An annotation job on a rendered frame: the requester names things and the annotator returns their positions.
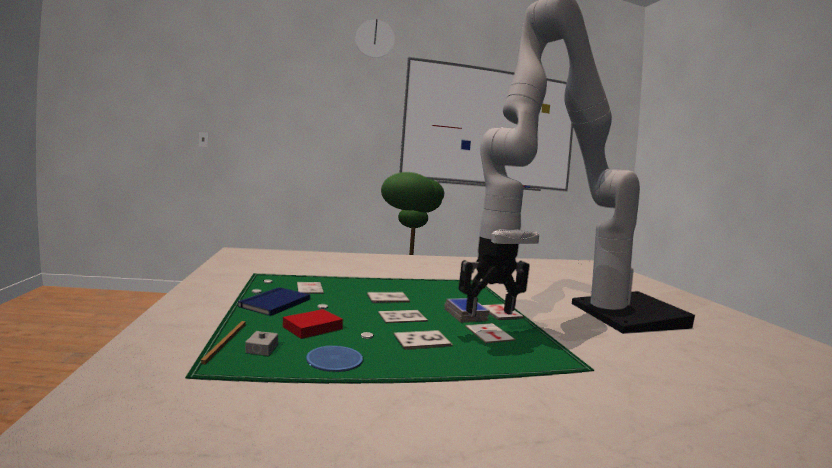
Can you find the thin wooden stick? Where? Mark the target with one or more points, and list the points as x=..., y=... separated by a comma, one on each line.
x=222, y=343

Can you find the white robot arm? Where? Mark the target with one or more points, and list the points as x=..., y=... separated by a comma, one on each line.
x=587, y=105

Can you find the blue round coaster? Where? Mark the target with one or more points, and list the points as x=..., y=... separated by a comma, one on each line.
x=334, y=358

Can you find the red flat box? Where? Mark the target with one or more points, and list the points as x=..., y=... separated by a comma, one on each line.
x=312, y=323

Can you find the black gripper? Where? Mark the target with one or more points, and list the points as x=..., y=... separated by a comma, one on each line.
x=488, y=267

